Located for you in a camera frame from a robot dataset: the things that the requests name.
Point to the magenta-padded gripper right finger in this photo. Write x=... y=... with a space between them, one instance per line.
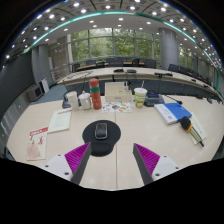
x=147 y=158

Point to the black computer mouse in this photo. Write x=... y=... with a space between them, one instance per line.
x=101 y=131

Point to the stack of white paper cups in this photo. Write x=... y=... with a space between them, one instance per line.
x=73 y=101

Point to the red drink bottle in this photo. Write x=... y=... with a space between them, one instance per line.
x=95 y=96

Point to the ceiling lights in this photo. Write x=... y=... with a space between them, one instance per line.
x=76 y=4

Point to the white printed paper sheet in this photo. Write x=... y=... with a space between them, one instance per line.
x=200 y=128

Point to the white boxy appliance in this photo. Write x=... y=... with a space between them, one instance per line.
x=35 y=93

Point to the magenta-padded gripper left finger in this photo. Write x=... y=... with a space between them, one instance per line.
x=76 y=157

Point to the green white paper cup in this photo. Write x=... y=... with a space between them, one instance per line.
x=140 y=98

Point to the red and white leaflet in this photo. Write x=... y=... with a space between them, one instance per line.
x=37 y=143

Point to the black mouse pad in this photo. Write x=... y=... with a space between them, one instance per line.
x=101 y=146

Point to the dark office chairs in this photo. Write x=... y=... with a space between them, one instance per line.
x=150 y=62

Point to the blue and white book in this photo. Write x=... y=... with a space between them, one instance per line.
x=173 y=112

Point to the white lidded mug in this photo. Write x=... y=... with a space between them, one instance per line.
x=85 y=101

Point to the cream cardboard box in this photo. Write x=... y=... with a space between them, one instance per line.
x=116 y=91

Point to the colourful sticker sheet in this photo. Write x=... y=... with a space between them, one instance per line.
x=116 y=107

